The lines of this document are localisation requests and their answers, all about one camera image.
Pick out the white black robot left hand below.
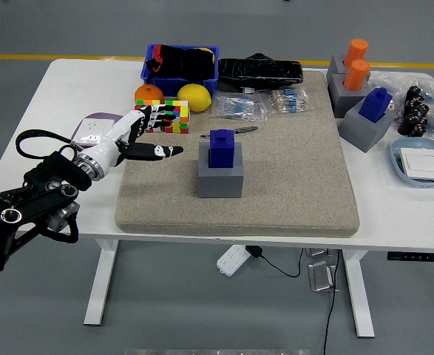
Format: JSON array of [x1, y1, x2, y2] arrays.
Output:
[[77, 104, 185, 177]]

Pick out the blue square seal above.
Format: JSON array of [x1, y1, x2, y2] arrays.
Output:
[[208, 129, 236, 168], [359, 87, 393, 124]]

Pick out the grey seal holder block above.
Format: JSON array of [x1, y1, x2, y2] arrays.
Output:
[[197, 142, 245, 200], [327, 73, 373, 119], [338, 99, 397, 153], [326, 54, 371, 81]]

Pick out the purple tray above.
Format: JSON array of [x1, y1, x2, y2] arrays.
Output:
[[75, 112, 126, 146]]

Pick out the orange fruit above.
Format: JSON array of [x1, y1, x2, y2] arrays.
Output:
[[134, 84, 165, 105]]

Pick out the blue plastic bin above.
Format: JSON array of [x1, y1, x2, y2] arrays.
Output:
[[140, 44, 220, 98]]

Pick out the yellow lemon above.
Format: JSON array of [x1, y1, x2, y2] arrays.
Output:
[[177, 84, 213, 113]]

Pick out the black cloth with red trim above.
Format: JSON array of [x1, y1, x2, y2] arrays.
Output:
[[145, 44, 216, 81]]

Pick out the white table leg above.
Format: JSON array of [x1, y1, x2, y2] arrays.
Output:
[[342, 250, 376, 338], [83, 239, 120, 326]]

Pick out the bag of blue resistors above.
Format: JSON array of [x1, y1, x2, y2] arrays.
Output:
[[209, 91, 268, 124]]

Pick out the yellow fruit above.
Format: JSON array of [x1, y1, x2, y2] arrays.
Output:
[[197, 47, 216, 64]]

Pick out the small metal pliers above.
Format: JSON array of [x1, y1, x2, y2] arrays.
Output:
[[200, 126, 259, 140]]

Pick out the white power strip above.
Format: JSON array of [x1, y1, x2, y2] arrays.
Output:
[[216, 243, 251, 277]]

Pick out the black wrapped bag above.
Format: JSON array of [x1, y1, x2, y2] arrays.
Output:
[[217, 53, 305, 93]]

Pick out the grey-brown mat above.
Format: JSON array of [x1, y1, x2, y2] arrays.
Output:
[[115, 70, 361, 238]]

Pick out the bag of tan resistors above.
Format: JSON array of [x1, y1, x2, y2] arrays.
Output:
[[260, 88, 315, 115]]

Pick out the clear plastic bag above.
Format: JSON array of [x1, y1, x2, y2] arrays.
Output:
[[370, 70, 434, 123]]

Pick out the light blue tray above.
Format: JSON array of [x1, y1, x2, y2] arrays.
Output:
[[390, 138, 434, 189]]

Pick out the black table control panel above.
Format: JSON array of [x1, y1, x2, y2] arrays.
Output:
[[387, 251, 434, 262]]

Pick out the white wall socket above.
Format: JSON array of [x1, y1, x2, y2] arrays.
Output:
[[71, 118, 116, 146]]

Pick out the black plug cord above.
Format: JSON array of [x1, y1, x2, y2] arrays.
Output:
[[259, 246, 305, 278]]

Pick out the silver metal bracket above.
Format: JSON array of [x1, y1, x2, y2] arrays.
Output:
[[305, 247, 334, 258], [308, 260, 339, 293]]

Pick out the black cable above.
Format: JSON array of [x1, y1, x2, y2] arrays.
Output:
[[322, 250, 342, 355]]

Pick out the white switch panel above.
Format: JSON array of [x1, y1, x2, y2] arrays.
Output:
[[399, 146, 434, 182]]

